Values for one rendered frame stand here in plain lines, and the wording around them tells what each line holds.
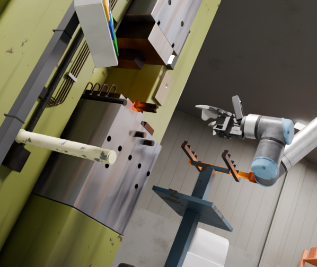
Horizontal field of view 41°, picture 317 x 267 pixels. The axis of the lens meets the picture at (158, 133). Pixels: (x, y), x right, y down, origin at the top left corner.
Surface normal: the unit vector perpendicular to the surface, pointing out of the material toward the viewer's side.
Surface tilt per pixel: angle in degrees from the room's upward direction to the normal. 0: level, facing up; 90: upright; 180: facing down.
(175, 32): 90
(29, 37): 90
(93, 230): 90
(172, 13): 90
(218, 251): 71
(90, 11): 150
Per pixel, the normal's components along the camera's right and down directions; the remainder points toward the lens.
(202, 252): 0.17, -0.59
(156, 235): 0.06, -0.33
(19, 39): -0.43, -0.48
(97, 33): 0.14, 0.92
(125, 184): 0.82, 0.15
